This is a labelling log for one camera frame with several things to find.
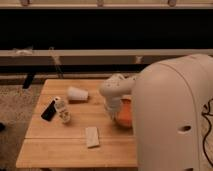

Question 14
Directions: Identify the wooden tabletop board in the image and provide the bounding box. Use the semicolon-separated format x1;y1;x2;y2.
16;79;137;168

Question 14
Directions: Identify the white patterned bottle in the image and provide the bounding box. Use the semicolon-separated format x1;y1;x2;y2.
54;97;71;124

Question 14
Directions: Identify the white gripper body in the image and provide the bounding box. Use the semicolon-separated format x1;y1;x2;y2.
105;97;122;120

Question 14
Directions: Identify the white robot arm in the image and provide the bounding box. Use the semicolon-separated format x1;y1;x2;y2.
99;54;213;171

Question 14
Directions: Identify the white paper cup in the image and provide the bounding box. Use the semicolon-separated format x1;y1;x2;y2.
67;87;89;101

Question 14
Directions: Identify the black cable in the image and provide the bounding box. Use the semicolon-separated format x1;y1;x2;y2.
200;98;213;167

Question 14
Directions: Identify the horizontal wooden rail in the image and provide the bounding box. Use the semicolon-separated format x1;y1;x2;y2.
0;49;213;57

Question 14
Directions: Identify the black smartphone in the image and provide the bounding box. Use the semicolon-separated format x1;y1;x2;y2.
41;101;56;121

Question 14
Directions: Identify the orange ceramic bowl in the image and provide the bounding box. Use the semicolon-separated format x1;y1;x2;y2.
115;99;132;128

